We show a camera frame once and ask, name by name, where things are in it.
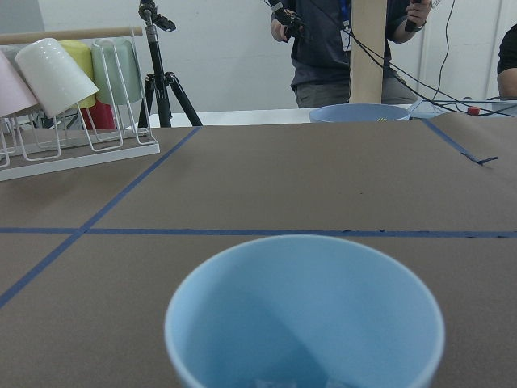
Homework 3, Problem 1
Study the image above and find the light blue cup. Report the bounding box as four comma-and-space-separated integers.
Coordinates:
164, 235, 445, 387

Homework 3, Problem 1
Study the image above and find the blue bowl with fork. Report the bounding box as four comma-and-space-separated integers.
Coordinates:
309, 103, 410, 123

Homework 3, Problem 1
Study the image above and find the red cylinder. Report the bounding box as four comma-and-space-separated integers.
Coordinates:
81, 101, 116, 130

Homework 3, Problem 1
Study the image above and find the standing person blue shirt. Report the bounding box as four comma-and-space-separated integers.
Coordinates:
271, 0, 432, 108

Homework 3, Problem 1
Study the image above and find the green cup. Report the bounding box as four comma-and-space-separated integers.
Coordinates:
91, 37, 142, 105

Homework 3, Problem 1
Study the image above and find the yellow cup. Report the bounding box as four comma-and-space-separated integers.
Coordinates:
60, 40, 99, 109

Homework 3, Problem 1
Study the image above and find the white cup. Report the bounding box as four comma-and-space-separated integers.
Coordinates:
15, 38, 99, 117

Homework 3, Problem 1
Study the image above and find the pink cup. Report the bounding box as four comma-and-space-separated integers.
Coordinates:
1, 53, 39, 117

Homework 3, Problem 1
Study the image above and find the seated person black shirt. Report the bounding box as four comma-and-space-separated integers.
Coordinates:
497, 24, 517, 100

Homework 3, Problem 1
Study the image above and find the black camera tripod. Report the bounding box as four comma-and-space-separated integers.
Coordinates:
138, 1, 202, 128

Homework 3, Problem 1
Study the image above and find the white wire cup rack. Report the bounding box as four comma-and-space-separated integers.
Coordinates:
1, 27, 160, 181

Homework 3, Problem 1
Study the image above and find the aluminium frame post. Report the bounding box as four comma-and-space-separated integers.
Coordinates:
349, 0, 387, 103

